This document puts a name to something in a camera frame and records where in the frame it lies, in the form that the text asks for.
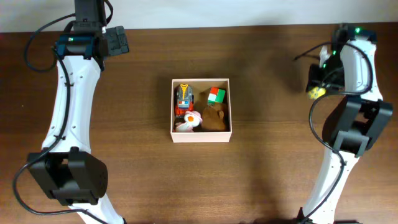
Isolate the red grey toy fire truck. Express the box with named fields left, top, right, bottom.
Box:
left=175, top=84, right=194, bottom=118

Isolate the brown plush toy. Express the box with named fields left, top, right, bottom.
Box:
left=201, top=103, right=228, bottom=131

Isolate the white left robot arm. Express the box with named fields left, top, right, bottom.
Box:
left=24, top=0, right=129, bottom=223

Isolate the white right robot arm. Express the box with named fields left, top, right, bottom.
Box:
left=295, top=24, right=393, bottom=223

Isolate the colourful two-by-two puzzle cube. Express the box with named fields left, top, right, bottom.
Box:
left=207, top=87, right=226, bottom=105

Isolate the white pink duck toy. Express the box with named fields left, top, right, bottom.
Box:
left=175, top=111, right=203, bottom=133

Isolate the yellow ball with blue letters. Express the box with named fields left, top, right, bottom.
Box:
left=308, top=86, right=326, bottom=100

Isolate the pink open cardboard box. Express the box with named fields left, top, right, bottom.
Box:
left=170, top=78, right=232, bottom=143

